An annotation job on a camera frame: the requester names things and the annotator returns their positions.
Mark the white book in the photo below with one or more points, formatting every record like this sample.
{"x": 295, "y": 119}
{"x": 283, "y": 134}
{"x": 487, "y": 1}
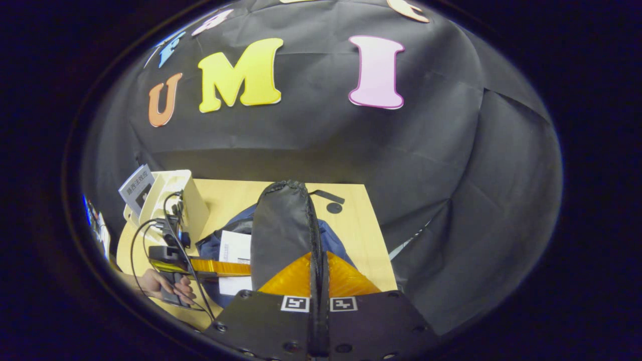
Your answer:
{"x": 235, "y": 245}

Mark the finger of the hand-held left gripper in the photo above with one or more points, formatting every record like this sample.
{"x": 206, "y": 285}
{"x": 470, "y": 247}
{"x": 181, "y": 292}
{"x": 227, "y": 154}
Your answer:
{"x": 220, "y": 267}

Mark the black backdrop cloth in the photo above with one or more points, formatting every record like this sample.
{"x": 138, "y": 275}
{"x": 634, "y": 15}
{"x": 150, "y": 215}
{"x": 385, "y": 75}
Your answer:
{"x": 311, "y": 130}

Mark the grey figure print book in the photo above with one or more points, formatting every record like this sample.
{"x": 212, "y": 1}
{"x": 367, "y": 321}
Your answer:
{"x": 135, "y": 188}

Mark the computer monitor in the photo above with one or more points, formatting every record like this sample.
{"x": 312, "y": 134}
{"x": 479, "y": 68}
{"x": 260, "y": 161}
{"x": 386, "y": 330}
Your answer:
{"x": 104, "y": 233}

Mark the blue and black schoolbag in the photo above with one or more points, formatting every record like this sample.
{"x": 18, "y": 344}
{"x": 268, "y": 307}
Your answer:
{"x": 281, "y": 235}

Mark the cream plastic bookshelf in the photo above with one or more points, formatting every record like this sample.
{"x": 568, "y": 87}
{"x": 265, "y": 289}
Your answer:
{"x": 193, "y": 210}

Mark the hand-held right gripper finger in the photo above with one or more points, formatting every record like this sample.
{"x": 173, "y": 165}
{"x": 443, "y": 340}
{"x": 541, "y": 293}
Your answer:
{"x": 324, "y": 321}
{"x": 314, "y": 321}

